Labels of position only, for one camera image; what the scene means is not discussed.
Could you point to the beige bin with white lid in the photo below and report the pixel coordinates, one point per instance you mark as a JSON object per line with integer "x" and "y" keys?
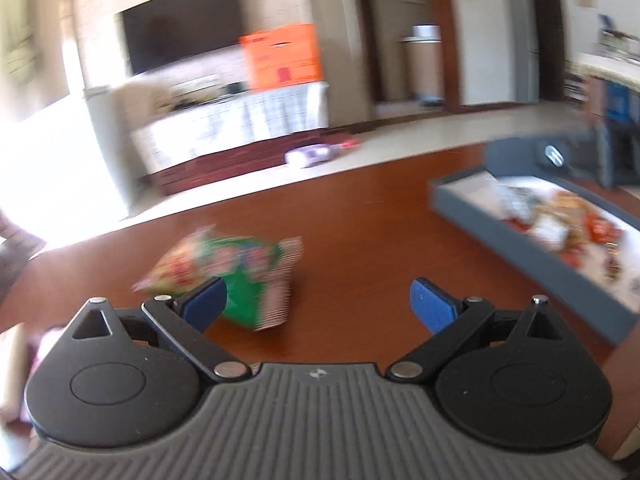
{"x": 422, "y": 65}

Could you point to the orange cardboard box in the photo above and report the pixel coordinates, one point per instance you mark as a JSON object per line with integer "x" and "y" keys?
{"x": 282, "y": 57}

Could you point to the olive packet with white label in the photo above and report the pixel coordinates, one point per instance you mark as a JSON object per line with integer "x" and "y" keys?
{"x": 550, "y": 230}

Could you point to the purple object on floor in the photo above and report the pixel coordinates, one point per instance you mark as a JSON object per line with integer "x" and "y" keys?
{"x": 310, "y": 155}

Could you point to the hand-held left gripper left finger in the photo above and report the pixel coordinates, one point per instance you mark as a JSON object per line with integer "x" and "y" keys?
{"x": 205, "y": 302}

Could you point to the large green red-print snack bag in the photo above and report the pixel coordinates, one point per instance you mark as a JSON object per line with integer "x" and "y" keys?
{"x": 235, "y": 265}

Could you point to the tall white air conditioner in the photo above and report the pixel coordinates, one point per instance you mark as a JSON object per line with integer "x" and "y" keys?
{"x": 107, "y": 145}

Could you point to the dark foil-wrapped candy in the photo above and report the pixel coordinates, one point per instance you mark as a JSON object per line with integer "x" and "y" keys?
{"x": 612, "y": 266}

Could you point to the grey box with white inside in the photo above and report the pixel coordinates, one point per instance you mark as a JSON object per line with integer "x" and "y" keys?
{"x": 500, "y": 220}

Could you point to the clear blue-white candy packet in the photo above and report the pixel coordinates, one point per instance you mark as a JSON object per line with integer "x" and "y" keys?
{"x": 515, "y": 201}

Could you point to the golden brown snack packet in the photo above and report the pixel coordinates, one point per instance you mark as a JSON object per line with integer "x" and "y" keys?
{"x": 570, "y": 206}

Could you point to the pair of shoes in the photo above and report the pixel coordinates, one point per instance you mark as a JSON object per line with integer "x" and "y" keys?
{"x": 431, "y": 101}

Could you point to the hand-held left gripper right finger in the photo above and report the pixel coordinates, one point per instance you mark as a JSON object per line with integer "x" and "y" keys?
{"x": 432, "y": 305}

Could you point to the black flat television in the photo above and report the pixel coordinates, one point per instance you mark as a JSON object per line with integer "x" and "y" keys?
{"x": 182, "y": 27}

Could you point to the small orange snack packet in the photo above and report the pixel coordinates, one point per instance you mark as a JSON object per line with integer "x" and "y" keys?
{"x": 600, "y": 230}

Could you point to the cluttered shelf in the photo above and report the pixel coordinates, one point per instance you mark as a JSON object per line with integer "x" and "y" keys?
{"x": 607, "y": 80}

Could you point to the small red item on floor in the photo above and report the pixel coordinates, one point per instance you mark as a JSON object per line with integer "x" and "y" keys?
{"x": 349, "y": 143}

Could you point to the silver refrigerator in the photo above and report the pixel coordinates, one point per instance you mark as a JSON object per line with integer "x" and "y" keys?
{"x": 525, "y": 45}

